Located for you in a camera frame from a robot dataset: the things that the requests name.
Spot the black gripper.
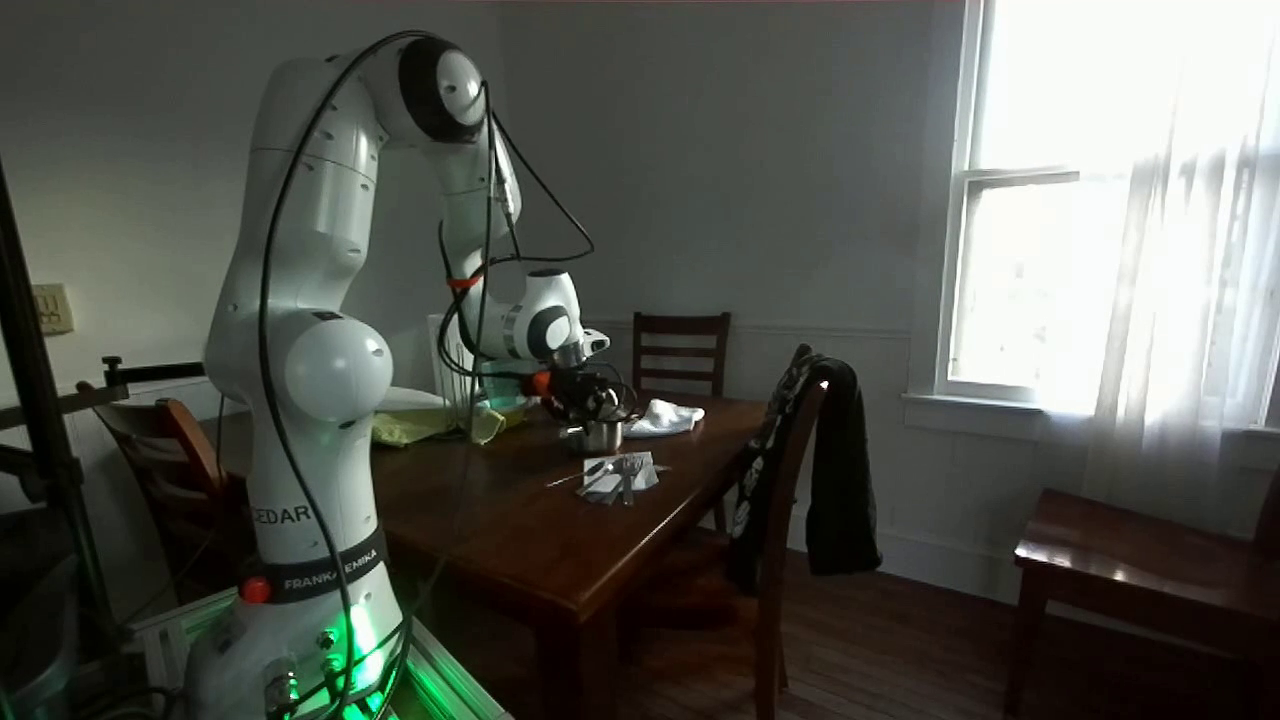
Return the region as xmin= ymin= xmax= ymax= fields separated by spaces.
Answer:
xmin=541 ymin=354 xmax=628 ymax=430

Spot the silver pot with long handle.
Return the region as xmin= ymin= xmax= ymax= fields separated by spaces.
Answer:
xmin=581 ymin=413 xmax=630 ymax=458

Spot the white cloth towel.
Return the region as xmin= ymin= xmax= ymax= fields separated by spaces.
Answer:
xmin=618 ymin=390 xmax=709 ymax=442

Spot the white paper napkin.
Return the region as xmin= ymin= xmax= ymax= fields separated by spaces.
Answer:
xmin=572 ymin=449 xmax=664 ymax=511

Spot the dark wooden slat-back chair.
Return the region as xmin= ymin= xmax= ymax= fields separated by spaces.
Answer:
xmin=628 ymin=309 xmax=735 ymax=405

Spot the yellow-green cloth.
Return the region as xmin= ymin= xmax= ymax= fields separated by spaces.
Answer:
xmin=367 ymin=394 xmax=510 ymax=451

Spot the dark wooden chair with jacket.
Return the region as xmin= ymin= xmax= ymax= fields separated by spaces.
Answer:
xmin=624 ymin=338 xmax=837 ymax=720

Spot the black jacket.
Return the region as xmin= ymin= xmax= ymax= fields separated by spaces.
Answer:
xmin=796 ymin=350 xmax=885 ymax=581

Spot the robot mounting stand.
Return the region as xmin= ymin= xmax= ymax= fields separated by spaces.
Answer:
xmin=124 ymin=583 xmax=517 ymax=720

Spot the brown wooden chair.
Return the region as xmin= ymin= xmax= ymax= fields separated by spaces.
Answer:
xmin=88 ymin=394 xmax=244 ymax=604

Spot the white framed window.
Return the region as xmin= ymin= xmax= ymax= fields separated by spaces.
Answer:
xmin=930 ymin=0 xmax=1280 ymax=415

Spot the black clamp bar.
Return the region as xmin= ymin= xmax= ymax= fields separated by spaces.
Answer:
xmin=71 ymin=350 xmax=213 ymax=405

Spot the dark wooden side table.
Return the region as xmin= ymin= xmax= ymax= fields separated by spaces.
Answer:
xmin=1005 ymin=483 xmax=1280 ymax=720

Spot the black tripod stand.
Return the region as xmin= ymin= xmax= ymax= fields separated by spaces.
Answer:
xmin=0 ymin=162 xmax=124 ymax=671

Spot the sheer white curtain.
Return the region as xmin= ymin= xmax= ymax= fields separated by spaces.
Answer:
xmin=1085 ymin=0 xmax=1280 ymax=442

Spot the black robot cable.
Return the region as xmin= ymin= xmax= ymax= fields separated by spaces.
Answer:
xmin=253 ymin=26 xmax=600 ymax=720

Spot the wall power outlet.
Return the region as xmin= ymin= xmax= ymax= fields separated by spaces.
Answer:
xmin=27 ymin=281 xmax=81 ymax=338

